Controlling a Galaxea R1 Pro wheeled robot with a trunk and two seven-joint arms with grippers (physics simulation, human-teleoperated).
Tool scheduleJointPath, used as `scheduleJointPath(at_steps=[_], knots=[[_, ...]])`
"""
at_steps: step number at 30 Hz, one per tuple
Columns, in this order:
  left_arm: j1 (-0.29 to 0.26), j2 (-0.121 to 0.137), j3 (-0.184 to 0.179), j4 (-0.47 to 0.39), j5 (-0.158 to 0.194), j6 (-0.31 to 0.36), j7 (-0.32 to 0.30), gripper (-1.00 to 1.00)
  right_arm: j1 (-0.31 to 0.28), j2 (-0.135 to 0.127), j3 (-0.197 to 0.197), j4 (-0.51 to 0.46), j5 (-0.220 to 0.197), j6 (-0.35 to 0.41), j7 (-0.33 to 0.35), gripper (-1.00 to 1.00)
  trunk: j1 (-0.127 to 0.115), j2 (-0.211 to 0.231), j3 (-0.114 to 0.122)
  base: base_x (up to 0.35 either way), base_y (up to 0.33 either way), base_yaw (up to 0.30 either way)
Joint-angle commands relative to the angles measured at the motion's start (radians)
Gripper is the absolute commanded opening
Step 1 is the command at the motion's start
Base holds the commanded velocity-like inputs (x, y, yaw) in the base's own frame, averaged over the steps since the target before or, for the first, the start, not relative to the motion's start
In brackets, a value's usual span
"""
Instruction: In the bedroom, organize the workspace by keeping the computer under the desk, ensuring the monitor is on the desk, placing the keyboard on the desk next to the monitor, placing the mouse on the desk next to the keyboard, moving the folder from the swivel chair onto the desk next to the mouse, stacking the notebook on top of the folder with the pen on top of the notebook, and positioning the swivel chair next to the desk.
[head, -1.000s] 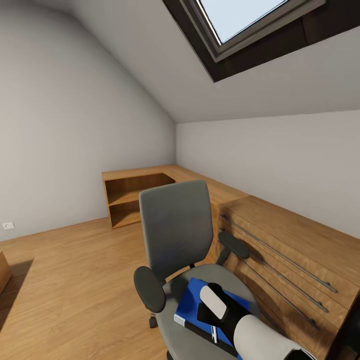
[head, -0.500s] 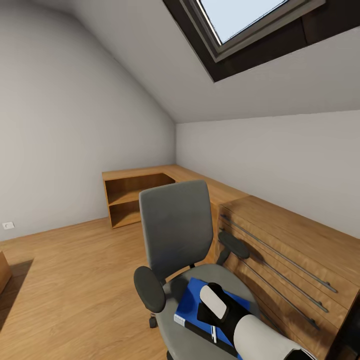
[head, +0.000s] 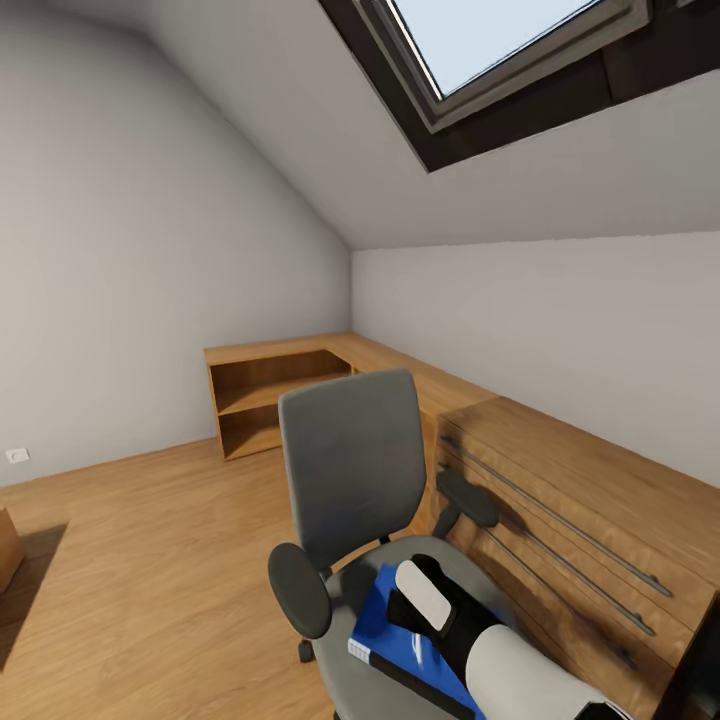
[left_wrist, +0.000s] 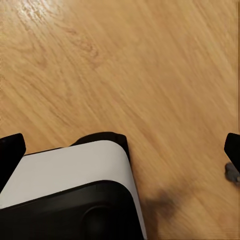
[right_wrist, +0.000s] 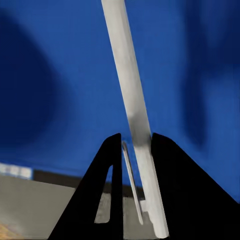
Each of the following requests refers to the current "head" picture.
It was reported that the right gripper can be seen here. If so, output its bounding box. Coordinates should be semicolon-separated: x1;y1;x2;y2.
385;588;425;635

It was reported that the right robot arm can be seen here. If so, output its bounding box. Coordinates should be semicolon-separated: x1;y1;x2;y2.
385;554;634;720

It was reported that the swivel chair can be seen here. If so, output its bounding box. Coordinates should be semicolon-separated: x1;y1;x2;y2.
268;368;519;720

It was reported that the folder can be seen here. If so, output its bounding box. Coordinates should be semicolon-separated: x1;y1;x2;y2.
347;563;487;720

